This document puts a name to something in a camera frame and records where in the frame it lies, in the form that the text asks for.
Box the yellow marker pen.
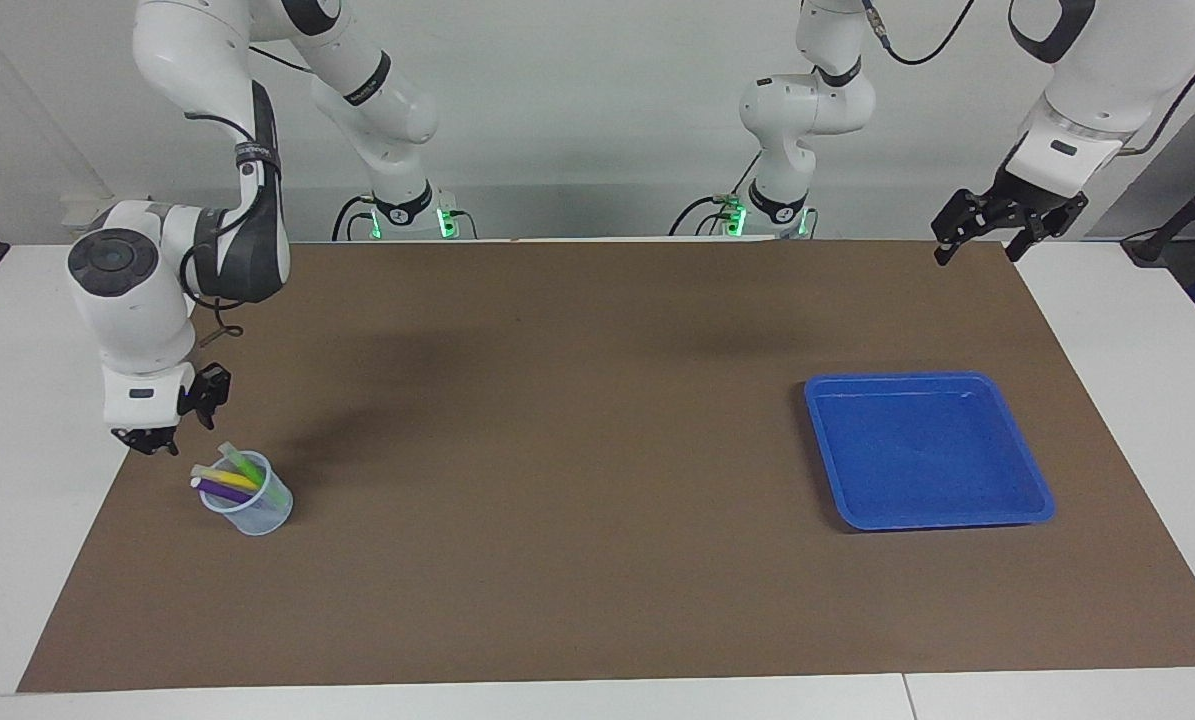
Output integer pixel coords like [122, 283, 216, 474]
[190, 464, 263, 493]

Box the translucent plastic cup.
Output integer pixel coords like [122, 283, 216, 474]
[199, 450, 294, 538]

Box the purple marker pen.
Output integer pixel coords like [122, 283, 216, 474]
[190, 478, 258, 506]

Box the blue plastic tray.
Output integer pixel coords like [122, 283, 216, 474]
[803, 371, 1057, 532]

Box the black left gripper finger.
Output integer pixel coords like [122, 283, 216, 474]
[1007, 205, 1083, 263]
[932, 188, 1008, 267]

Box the white power strip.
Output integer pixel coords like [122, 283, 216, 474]
[60, 195, 123, 226]

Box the black base cable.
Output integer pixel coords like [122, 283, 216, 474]
[669, 195, 748, 238]
[333, 195, 373, 241]

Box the black stand pole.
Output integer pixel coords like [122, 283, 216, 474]
[1122, 155, 1195, 269]

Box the brown table mat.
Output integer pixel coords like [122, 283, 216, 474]
[17, 238, 1195, 694]

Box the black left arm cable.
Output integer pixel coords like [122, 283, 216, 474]
[857, 0, 1195, 159]

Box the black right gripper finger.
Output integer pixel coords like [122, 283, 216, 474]
[112, 425, 180, 457]
[197, 362, 233, 433]

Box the green marker pen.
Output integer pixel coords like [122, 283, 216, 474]
[217, 441, 286, 506]

